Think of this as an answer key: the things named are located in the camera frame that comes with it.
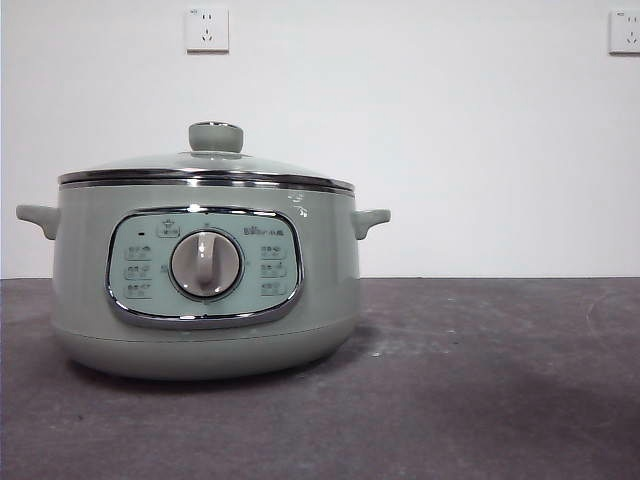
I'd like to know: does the glass lid with green knob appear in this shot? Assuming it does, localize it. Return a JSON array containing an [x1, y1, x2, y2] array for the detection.
[[57, 120, 355, 194]]

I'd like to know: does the white wall socket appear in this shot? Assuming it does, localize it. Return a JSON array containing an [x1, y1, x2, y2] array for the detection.
[[185, 6, 231, 55], [608, 9, 640, 56]]

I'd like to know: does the sage green electric cooking pot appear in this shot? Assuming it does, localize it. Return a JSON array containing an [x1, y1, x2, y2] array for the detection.
[[14, 180, 392, 383]]

